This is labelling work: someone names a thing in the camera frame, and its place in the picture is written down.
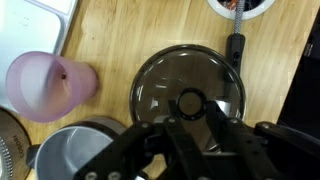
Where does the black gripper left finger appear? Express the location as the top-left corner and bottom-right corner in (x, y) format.
(73, 99), (204, 180)

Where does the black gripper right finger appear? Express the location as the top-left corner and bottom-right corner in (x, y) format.
(205, 99), (320, 180)

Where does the black glass lid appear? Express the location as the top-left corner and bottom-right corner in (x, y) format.
(129, 44), (248, 152)

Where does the stainless steel pot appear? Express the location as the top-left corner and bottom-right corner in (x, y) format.
(25, 116), (135, 180)

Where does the purple plastic cup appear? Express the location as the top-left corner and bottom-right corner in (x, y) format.
(5, 50), (100, 124)

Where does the white table grommet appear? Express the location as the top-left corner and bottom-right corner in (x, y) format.
(206, 0), (277, 22)

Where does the white square tray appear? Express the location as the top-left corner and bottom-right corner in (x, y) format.
(0, 0), (80, 113)

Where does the gray lamp cable with switch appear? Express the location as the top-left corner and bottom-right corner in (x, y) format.
(225, 0), (248, 77)

